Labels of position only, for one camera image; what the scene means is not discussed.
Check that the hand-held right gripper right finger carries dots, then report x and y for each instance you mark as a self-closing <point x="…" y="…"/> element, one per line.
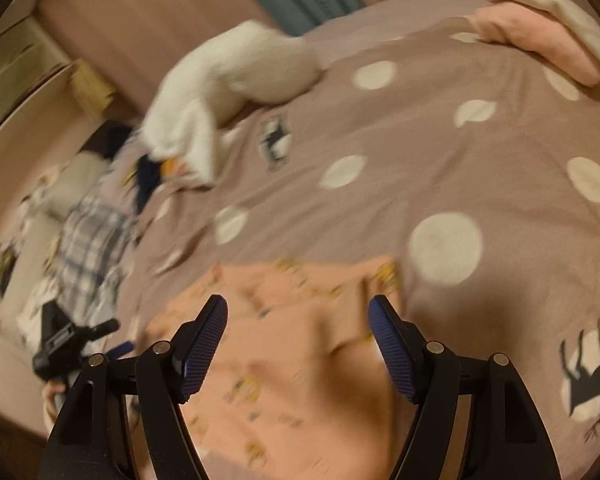
<point x="392" y="345"/>

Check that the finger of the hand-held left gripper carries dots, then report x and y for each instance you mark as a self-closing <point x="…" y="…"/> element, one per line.
<point x="120" y="350"/>
<point x="104" y="330"/>

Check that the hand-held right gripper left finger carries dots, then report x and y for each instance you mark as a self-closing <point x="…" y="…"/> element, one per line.
<point x="205" y="345"/>

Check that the pink cartoon print shirt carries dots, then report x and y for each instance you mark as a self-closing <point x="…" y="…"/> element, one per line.
<point x="300" y="340"/>

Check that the person's left hand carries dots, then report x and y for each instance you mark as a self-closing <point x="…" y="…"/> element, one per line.
<point x="54" y="400"/>

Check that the plaid cloth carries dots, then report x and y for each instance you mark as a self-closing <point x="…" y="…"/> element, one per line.
<point x="92" y="245"/>

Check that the grey pillow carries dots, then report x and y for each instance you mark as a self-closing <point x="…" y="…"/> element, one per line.
<point x="75" y="185"/>

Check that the navy blue cloth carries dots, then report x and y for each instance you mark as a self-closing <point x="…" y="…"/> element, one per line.
<point x="147" y="180"/>

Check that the small orange pink cloth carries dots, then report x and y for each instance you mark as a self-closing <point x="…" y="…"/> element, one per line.
<point x="171" y="167"/>

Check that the mauve dotted duvet cover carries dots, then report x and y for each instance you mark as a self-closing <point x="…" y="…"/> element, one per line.
<point x="405" y="160"/>

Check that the dark pillow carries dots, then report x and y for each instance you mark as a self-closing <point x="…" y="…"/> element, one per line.
<point x="107" y="140"/>

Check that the straw tassel hanging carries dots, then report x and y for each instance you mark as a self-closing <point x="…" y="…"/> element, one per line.
<point x="92" y="85"/>

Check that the white fluffy blanket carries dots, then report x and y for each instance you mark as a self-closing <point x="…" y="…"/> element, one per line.
<point x="240" y="75"/>

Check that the white shelf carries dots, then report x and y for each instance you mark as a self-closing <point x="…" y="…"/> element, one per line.
<point x="25" y="60"/>

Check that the folded pink cloth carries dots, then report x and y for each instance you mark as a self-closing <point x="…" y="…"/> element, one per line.
<point x="535" y="35"/>

